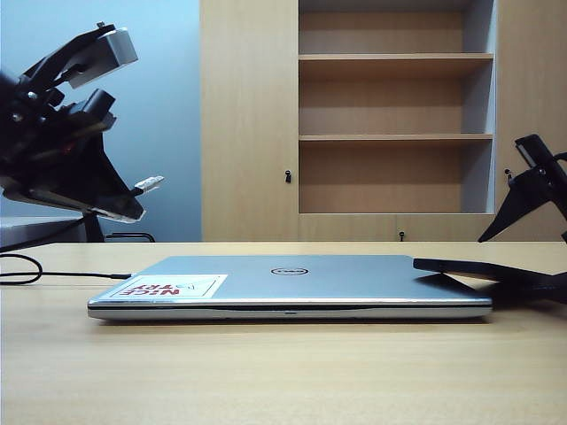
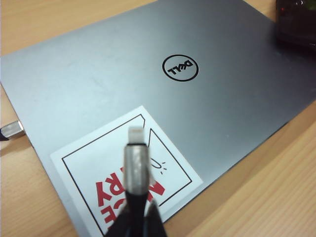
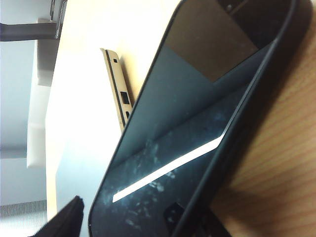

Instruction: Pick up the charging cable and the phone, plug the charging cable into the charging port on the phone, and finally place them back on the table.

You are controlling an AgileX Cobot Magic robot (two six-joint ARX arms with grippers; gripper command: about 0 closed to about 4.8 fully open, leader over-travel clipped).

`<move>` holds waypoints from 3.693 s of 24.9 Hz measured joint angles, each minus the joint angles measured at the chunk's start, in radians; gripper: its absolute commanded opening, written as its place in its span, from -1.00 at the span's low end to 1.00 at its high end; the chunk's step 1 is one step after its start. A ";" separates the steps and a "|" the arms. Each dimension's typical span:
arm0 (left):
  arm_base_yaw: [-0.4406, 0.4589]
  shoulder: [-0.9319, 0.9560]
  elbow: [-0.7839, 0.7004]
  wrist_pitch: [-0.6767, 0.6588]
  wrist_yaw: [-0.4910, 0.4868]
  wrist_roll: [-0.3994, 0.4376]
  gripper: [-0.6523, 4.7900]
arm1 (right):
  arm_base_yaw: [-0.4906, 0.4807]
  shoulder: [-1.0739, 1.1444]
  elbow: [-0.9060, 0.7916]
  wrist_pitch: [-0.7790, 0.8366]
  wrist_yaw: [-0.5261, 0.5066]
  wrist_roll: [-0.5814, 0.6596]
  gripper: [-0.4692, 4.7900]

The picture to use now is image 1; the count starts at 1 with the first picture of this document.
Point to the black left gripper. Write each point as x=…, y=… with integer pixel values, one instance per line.
x=48, y=133

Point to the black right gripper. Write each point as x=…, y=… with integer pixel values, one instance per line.
x=559, y=195

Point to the black smartphone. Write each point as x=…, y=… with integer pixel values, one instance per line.
x=487, y=268

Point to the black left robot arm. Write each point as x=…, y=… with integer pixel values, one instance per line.
x=8, y=93

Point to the black office chair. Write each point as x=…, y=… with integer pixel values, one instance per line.
x=93, y=230

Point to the grey background desk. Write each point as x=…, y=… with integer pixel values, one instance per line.
x=31, y=228

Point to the white red Nice Try sticker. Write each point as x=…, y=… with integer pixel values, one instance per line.
x=177, y=288

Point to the light wooden cabinet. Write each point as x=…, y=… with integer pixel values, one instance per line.
x=248, y=110

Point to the silver Dell laptop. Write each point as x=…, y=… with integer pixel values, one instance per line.
x=332, y=283

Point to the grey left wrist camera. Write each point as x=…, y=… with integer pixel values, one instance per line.
x=115, y=48

